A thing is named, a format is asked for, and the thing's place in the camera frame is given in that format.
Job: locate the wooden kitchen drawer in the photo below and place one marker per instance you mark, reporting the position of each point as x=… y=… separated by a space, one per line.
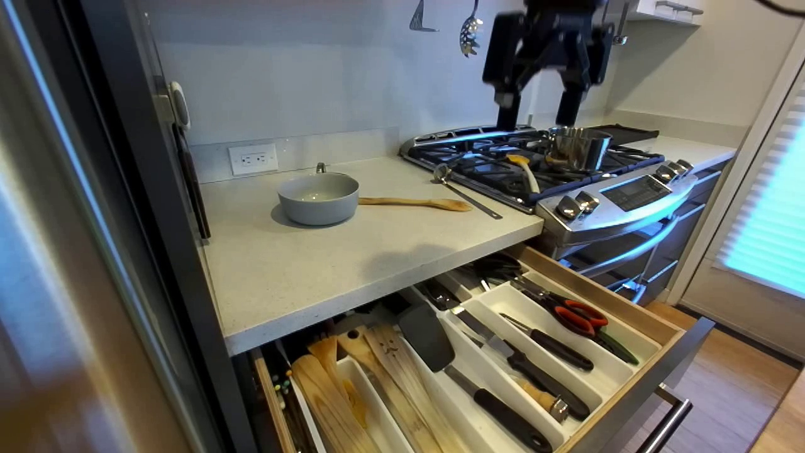
x=638 y=378

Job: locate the metal pot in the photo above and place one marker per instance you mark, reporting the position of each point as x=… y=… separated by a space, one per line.
x=588 y=151

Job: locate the wooden spoon with round hole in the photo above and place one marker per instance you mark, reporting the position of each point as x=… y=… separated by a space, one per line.
x=360 y=378

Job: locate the slotted wooden spatula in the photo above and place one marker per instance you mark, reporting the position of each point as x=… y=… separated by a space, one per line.
x=404 y=378

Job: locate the stainless gas stove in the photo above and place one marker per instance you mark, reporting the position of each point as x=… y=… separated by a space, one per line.
x=604 y=203

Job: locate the stainless refrigerator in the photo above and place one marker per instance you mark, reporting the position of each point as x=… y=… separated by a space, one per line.
x=92 y=252

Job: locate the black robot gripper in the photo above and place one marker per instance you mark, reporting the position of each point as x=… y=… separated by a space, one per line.
x=545 y=47

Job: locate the long wooden spoon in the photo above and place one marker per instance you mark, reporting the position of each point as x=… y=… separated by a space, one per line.
x=415 y=203

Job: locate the gray bowl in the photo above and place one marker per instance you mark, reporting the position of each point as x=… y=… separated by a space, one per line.
x=317 y=203

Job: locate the black hand tool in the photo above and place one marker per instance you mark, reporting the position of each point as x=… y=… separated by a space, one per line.
x=532 y=290

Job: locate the window blind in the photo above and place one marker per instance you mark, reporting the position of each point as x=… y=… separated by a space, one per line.
x=771 y=209

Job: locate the white wall outlet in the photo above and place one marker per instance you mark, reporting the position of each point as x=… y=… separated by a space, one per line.
x=253 y=156

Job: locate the broad wooden spatula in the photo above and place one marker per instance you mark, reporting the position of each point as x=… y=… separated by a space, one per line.
x=322 y=404

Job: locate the hanging metal spatula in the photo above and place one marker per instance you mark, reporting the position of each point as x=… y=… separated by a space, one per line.
x=422 y=19

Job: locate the black plastic spatula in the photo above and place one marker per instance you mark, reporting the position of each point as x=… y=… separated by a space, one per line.
x=428 y=335

